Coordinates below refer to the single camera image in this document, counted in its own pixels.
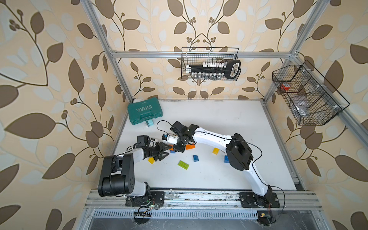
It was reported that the yellow lego brick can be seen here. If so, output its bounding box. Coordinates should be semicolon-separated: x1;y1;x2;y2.
148;157;155;164
212;148;219;155

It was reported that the lime green lego plate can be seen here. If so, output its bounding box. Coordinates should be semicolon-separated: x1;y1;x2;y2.
178;161;189;170

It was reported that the orange lego brick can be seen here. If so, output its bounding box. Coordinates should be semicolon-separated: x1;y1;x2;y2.
186;144;196;150

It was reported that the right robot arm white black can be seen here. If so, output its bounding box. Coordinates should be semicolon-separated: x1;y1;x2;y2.
167;121;273;201

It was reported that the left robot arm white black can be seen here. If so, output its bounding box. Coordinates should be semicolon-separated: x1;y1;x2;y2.
98;142;171;197

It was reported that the blue lego brick right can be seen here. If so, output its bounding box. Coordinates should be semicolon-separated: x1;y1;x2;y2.
224;155;230;163

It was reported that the green plastic tool case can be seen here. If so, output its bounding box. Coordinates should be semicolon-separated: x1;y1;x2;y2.
127;97;163;125

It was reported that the black white tool in basket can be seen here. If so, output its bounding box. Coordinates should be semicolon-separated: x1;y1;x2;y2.
185;60;241;81

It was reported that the red object in basket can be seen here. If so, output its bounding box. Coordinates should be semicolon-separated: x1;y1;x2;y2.
281;82;291;92

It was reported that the clear plastic bag in basket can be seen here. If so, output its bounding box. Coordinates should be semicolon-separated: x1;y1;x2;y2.
292;95;310;116

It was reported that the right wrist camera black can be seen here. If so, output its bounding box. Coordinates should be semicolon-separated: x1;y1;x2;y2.
170;121;187;136

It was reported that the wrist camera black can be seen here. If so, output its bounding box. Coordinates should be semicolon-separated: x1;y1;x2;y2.
135;135;150;149
170;121;187;136

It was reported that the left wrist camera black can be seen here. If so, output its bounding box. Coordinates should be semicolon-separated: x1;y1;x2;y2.
135;135;150;149

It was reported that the teal USB wall charger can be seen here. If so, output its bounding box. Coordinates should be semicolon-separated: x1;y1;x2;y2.
145;119;154;127

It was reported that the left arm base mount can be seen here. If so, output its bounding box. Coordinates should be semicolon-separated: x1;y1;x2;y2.
125;191;165;209

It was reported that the back wall wire basket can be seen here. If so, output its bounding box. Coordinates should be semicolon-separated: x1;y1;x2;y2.
181;47;241;81

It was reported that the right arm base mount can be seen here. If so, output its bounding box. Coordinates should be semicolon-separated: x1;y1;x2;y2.
238;192;281;208

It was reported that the side wall wire basket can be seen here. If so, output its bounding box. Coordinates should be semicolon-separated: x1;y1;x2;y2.
272;60;350;126

